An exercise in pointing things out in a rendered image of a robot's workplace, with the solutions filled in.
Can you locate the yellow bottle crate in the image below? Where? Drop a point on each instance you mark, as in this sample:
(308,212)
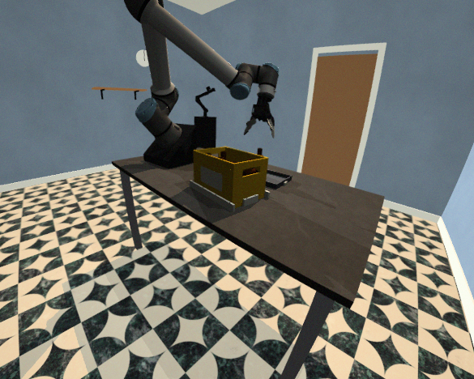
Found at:
(225,178)

